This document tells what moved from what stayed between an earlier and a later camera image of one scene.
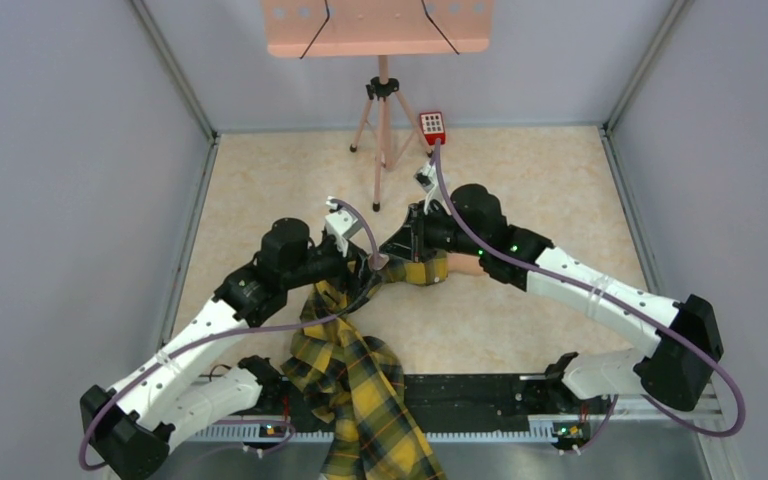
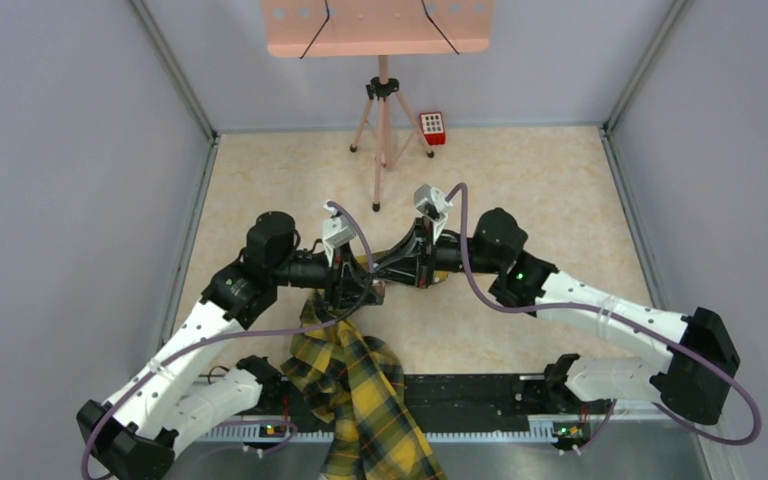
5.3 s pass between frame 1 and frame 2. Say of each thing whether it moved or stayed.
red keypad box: stayed
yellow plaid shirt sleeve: stayed
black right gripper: moved
